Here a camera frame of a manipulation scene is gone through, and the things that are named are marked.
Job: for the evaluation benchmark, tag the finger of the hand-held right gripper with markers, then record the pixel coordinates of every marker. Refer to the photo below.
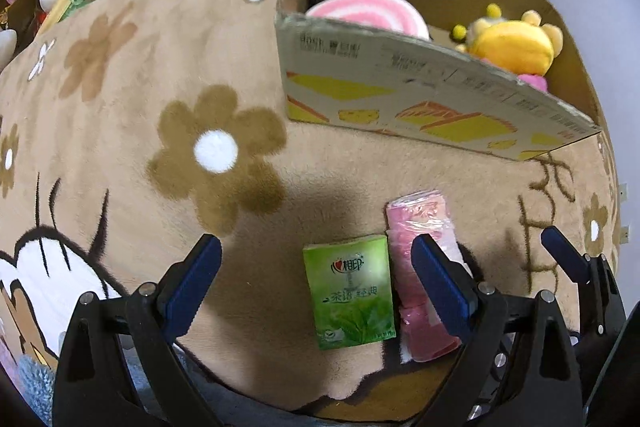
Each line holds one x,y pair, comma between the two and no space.
565,254

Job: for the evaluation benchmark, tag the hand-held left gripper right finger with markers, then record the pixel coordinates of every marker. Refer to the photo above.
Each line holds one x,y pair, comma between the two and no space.
440,289

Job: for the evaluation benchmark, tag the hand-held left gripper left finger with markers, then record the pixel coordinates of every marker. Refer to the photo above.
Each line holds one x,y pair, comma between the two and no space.
192,279

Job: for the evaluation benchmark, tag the pink plastic-wrapped package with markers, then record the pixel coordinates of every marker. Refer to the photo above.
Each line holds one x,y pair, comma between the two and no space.
417,217

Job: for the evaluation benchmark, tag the green tissue pack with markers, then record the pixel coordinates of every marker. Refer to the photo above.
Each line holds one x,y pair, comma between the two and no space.
350,292

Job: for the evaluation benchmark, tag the pink plush toy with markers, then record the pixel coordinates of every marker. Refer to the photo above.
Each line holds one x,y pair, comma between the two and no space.
534,82

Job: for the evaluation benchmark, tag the yellow plush toy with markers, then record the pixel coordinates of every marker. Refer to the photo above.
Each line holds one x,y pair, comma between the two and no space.
510,47

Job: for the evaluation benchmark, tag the pink round plush cushion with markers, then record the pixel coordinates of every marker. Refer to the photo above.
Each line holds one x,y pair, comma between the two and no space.
365,9

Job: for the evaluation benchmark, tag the blue-grey fuzzy cloth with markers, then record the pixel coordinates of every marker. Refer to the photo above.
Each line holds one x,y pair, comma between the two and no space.
37,382

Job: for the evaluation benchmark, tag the beige floral blanket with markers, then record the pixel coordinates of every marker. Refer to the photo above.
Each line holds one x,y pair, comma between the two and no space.
150,82

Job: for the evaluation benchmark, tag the large cream plush toy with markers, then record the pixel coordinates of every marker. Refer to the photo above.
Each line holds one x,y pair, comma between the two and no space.
7,49

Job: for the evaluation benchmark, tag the white wall socket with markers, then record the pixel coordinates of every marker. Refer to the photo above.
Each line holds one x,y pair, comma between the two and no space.
625,234
623,194

